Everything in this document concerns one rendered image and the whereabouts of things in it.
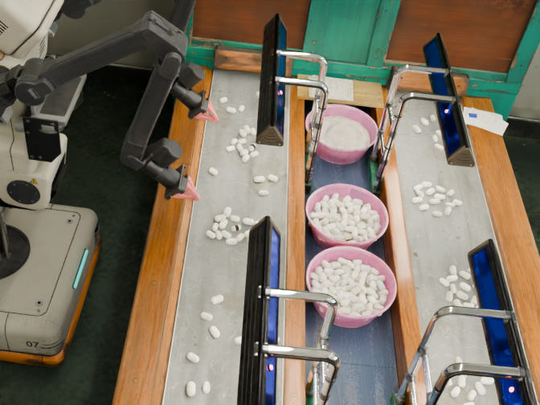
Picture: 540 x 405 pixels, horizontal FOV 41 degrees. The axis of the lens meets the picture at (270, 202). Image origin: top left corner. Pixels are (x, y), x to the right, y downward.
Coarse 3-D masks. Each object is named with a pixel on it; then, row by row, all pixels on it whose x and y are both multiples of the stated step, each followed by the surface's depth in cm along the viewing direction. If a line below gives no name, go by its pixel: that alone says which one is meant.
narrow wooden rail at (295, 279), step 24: (288, 144) 257; (288, 168) 246; (288, 192) 237; (288, 216) 229; (288, 240) 221; (288, 264) 215; (288, 288) 208; (288, 312) 202; (288, 336) 196; (288, 360) 191; (288, 384) 186
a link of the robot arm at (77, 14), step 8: (64, 0) 212; (72, 0) 212; (80, 0) 212; (88, 0) 211; (96, 0) 213; (64, 8) 214; (72, 8) 214; (80, 8) 213; (72, 16) 215; (80, 16) 215
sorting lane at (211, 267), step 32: (224, 96) 274; (256, 96) 276; (288, 96) 278; (224, 128) 260; (224, 160) 248; (256, 160) 250; (224, 192) 237; (256, 192) 239; (192, 224) 225; (192, 256) 216; (224, 256) 217; (192, 288) 207; (224, 288) 209; (192, 320) 200; (224, 320) 201; (192, 352) 192; (224, 352) 193; (224, 384) 186
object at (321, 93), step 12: (324, 60) 232; (324, 72) 235; (288, 84) 220; (300, 84) 220; (312, 84) 220; (324, 84) 221; (324, 96) 223; (312, 108) 247; (324, 108) 226; (312, 120) 249; (312, 132) 247; (312, 144) 237; (312, 156) 240; (312, 168) 244
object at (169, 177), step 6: (168, 168) 208; (180, 168) 214; (162, 174) 207; (168, 174) 208; (174, 174) 209; (180, 174) 211; (156, 180) 209; (162, 180) 208; (168, 180) 208; (174, 180) 209; (180, 180) 209; (168, 186) 210; (174, 186) 209; (180, 186) 207; (168, 192) 210; (174, 192) 208; (168, 198) 210
